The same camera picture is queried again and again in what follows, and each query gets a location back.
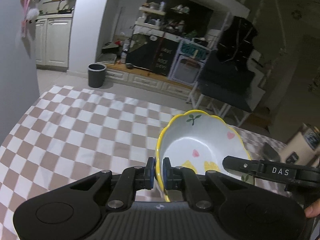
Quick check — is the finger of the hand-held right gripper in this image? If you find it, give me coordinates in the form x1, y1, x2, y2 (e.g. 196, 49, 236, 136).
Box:
222, 156, 262, 177

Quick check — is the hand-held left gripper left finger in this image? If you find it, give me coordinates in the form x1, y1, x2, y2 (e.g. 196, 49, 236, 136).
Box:
67, 157, 157, 210

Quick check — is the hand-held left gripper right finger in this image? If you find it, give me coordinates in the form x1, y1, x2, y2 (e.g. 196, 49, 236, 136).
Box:
162, 157, 253, 210

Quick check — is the yellow-rimmed floral bowl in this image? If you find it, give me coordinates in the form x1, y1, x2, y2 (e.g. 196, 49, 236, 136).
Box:
155, 109, 255, 203

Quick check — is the person's right hand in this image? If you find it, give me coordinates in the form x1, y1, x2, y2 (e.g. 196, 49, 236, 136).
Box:
304, 199, 320, 218

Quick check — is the cream electric kettle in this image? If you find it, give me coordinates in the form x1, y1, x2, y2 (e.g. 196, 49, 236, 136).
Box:
279, 122, 320, 165

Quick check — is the checkered tablecloth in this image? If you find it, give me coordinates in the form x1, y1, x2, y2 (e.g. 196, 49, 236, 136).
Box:
0, 85, 294, 240

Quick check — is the dark cushioned bench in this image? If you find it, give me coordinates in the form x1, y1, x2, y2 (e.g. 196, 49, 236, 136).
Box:
189, 50, 265, 128

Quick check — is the low white drawer unit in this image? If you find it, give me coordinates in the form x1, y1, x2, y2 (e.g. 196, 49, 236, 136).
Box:
100, 62, 198, 99

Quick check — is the white framed picture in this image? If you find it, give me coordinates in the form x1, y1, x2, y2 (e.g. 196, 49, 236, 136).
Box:
168, 54, 203, 84

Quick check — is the grey trash bin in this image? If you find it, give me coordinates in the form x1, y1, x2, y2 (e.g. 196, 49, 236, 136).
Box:
87, 63, 107, 88

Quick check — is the black chalkboard sign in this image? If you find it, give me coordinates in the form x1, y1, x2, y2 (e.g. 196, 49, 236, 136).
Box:
154, 39, 179, 75

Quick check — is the black storage cabinet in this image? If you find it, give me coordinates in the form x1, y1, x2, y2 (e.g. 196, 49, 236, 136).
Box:
125, 31, 180, 75

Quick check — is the teal plate sign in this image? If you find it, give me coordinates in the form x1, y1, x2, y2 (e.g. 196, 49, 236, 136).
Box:
180, 42, 210, 60

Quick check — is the black vest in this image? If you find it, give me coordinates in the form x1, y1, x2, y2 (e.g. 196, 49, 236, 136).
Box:
217, 16, 258, 63

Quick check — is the white storage rack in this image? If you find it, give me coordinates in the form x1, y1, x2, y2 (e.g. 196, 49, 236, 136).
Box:
135, 5, 167, 34

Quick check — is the white kitchen base cabinet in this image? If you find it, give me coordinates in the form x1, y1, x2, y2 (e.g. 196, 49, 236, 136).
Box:
34, 15, 74, 70

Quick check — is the white fluffy pompom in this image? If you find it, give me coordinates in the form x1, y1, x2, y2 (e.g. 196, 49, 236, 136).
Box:
25, 8, 40, 24

